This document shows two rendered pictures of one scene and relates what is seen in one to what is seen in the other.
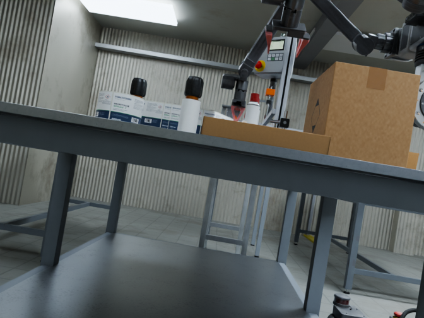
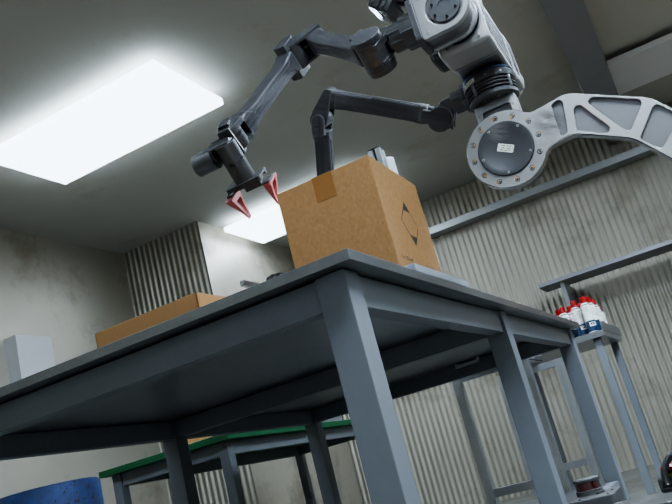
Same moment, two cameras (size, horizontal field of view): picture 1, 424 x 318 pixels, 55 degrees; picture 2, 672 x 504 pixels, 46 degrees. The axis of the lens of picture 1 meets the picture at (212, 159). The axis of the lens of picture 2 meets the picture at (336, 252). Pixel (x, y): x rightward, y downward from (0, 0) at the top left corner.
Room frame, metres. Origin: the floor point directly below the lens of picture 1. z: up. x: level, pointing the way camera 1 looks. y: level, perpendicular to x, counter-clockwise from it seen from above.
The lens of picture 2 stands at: (-0.40, -1.01, 0.47)
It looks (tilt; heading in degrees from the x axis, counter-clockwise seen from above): 16 degrees up; 22
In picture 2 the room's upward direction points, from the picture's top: 15 degrees counter-clockwise
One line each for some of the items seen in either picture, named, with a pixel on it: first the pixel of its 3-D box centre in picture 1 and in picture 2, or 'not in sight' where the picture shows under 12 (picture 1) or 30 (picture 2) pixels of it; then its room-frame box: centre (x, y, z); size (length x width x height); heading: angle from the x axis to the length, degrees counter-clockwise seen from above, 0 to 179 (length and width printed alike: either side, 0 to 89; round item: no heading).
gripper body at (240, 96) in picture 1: (239, 98); not in sight; (1.95, -0.08, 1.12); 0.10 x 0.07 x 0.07; 179
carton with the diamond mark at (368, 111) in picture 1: (353, 122); (363, 241); (1.27, -0.42, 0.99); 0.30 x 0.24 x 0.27; 179
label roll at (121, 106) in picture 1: (119, 111); not in sight; (1.83, 0.45, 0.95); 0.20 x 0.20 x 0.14
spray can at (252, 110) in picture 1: (251, 119); not in sight; (1.59, -0.13, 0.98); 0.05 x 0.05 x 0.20
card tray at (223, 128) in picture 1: (259, 141); (193, 327); (0.97, -0.10, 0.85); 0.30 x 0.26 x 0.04; 178
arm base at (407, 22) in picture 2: not in sight; (407, 33); (1.30, -0.66, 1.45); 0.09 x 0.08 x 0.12; 179
